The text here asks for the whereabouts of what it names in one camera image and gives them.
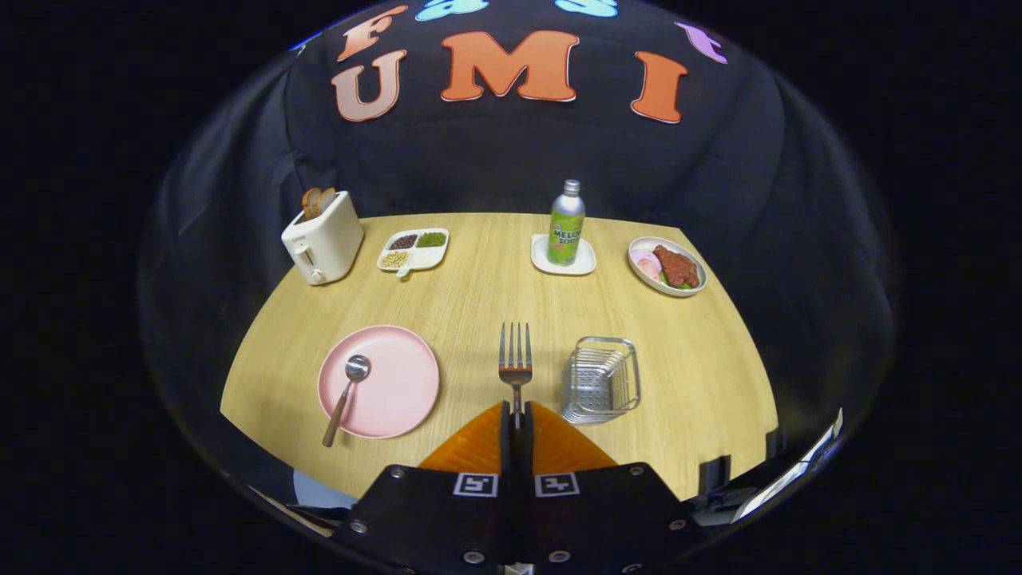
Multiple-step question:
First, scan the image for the green soda bottle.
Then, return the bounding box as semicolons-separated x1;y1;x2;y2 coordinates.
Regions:
547;180;586;267

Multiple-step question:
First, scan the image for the brown meat piece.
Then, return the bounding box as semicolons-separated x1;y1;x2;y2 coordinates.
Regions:
653;245;700;289

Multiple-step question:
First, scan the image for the white plate of food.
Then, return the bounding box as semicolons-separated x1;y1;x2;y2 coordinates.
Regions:
628;236;708;298

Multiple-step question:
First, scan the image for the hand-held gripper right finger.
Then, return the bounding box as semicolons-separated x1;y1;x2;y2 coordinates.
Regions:
517;401;703;575

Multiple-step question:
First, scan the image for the cream white toaster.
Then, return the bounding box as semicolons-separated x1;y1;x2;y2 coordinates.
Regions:
281;190;365;286

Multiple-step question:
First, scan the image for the pink round plate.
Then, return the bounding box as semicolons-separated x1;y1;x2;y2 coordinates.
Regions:
318;325;441;439

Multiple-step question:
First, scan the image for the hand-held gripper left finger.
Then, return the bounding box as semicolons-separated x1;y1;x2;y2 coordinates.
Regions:
339;401;518;575

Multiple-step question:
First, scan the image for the white divided tray of beans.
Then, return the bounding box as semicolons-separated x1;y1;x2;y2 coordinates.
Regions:
377;228;450;279

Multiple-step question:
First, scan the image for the metal spoon with wooden handle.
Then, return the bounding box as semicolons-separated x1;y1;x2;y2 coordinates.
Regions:
322;355;371;448

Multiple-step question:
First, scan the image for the metal wire basket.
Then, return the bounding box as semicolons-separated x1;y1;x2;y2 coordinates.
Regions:
561;336;642;424

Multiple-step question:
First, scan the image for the white square coaster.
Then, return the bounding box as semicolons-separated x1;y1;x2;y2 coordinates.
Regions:
531;233;598;276

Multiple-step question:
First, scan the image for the metal fork with wooden handle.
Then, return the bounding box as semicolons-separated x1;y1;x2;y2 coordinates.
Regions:
498;322;534;428

